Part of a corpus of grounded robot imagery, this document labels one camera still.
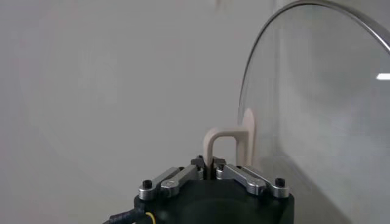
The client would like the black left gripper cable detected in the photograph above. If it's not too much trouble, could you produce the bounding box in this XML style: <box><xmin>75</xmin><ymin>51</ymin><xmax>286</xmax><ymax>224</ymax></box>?
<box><xmin>102</xmin><ymin>206</ymin><xmax>157</xmax><ymax>224</ymax></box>

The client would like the glass lid with beige handle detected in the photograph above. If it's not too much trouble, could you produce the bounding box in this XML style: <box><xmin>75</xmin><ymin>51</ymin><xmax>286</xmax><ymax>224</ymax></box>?
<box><xmin>202</xmin><ymin>0</ymin><xmax>390</xmax><ymax>224</ymax></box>

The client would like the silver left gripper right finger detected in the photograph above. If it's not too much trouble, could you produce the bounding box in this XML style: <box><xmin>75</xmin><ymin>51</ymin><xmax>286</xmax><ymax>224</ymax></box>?
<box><xmin>212</xmin><ymin>158</ymin><xmax>289</xmax><ymax>198</ymax></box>

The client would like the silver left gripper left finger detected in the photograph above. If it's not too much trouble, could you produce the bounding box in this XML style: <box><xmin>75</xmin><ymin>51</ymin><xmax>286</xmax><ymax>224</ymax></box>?
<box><xmin>138</xmin><ymin>155</ymin><xmax>211</xmax><ymax>201</ymax></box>

